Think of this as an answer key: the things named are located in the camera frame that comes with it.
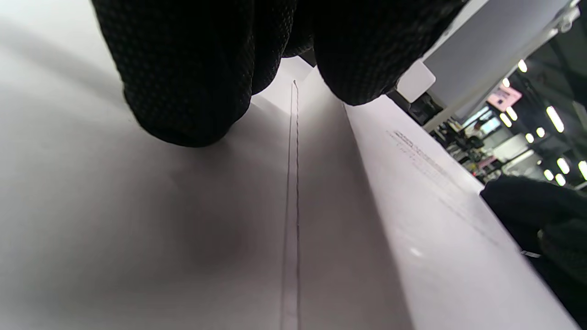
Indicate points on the person's left hand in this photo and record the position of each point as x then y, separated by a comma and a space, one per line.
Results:
192, 68

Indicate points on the person's right hand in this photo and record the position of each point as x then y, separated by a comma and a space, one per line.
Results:
559, 220

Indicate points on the white book red-lined spine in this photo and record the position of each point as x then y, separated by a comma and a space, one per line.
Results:
458, 229

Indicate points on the ceiling light panels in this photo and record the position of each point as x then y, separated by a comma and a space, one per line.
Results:
555, 119

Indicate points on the white backdrop board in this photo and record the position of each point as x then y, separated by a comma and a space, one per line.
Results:
495, 46

